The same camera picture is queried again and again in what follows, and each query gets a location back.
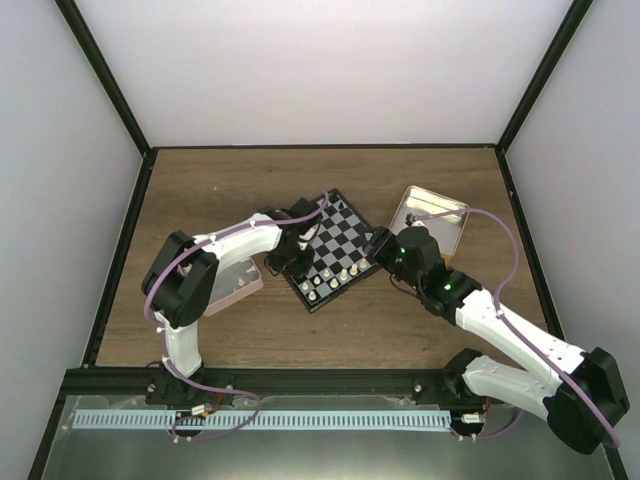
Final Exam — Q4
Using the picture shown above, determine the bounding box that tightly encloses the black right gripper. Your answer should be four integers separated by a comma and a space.
361, 226, 424, 291

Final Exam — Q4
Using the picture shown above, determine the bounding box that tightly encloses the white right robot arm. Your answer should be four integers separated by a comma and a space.
364, 226, 630, 454

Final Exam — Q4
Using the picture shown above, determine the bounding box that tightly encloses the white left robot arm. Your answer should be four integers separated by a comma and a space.
141, 193, 329, 404

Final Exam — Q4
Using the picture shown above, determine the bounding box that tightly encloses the black grey chess board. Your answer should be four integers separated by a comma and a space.
284, 189, 381, 313

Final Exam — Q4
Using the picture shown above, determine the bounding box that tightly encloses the pink tin with pieces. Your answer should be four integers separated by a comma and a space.
204, 258, 264, 316

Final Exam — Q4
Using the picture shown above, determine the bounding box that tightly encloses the yellow empty tin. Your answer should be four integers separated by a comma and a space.
389, 185, 468, 262

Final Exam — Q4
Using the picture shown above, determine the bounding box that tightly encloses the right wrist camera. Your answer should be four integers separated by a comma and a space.
404, 213, 424, 227

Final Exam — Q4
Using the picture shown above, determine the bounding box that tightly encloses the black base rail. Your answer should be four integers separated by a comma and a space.
60, 367, 485, 409

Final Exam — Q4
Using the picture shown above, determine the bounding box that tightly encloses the light blue slotted cable duct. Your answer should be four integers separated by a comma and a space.
72, 409, 451, 432

